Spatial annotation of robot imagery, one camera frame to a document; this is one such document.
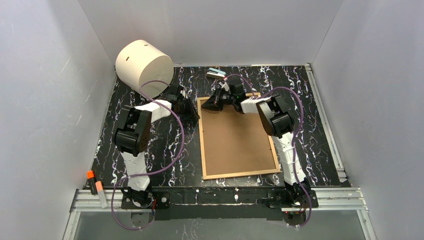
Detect light wooden picture frame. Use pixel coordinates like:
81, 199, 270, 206
196, 92, 282, 181

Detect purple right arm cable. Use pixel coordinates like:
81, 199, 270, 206
223, 73, 313, 228

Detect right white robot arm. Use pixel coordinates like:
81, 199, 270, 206
200, 83, 309, 187

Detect teal white stapler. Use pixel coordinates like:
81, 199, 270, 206
205, 68, 227, 80

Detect peach cap glue stick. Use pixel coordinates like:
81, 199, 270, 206
95, 181, 108, 209

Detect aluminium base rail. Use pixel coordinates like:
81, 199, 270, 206
64, 186, 376, 240

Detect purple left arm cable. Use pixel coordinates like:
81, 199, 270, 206
110, 80, 186, 231

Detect large white cylinder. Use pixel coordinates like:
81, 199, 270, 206
115, 39, 174, 98

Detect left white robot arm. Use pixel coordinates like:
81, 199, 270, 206
113, 83, 199, 191

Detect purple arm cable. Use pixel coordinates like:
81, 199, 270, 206
110, 80, 186, 231
223, 73, 313, 228

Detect orange cap black marker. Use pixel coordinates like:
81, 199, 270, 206
86, 170, 98, 195

